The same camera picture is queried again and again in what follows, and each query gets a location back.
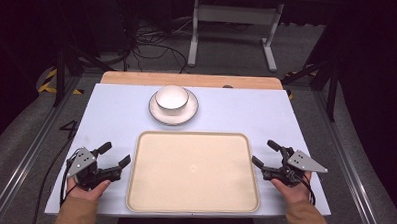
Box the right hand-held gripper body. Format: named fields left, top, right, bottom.
left=261, top=145, right=330, bottom=190

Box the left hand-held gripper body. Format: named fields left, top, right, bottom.
left=66, top=145, right=110, bottom=192

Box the person's right hand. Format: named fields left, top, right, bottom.
left=269, top=170, right=313, bottom=206

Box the person's left hand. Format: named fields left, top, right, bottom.
left=65, top=177, right=113, bottom=203

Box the white table mat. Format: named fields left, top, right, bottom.
left=44, top=81, right=336, bottom=224

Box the white dark-rimmed plate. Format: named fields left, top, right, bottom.
left=147, top=87, right=200, bottom=128

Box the beige plastic tray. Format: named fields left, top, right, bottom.
left=125, top=129, right=264, bottom=218

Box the yellow black floor tape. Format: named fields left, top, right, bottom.
left=284, top=62, right=320, bottom=101
left=37, top=67, right=86, bottom=97

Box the black tripod stand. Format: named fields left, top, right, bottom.
left=279, top=53, right=341, bottom=123
left=52, top=41, right=117, bottom=110

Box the white bowl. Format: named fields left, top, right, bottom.
left=153, top=83, right=190, bottom=118

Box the wooden table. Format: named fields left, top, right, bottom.
left=99, top=70, right=285, bottom=92

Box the white metal stand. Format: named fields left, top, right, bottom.
left=186, top=0, right=285, bottom=74

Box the left hand-held gripper cable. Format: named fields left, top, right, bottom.
left=31, top=132, right=82, bottom=224

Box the hand-held gripper cable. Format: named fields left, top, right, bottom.
left=31, top=132, right=82, bottom=224
left=296, top=174, right=318, bottom=207

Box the right hand-held gripper cable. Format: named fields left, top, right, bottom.
left=296, top=174, right=318, bottom=207

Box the aluminium floor rail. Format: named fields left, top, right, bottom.
left=306, top=90, right=390, bottom=224
left=0, top=74, right=83, bottom=224

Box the bundle of black floor cables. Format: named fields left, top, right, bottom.
left=122, top=17, right=192, bottom=75

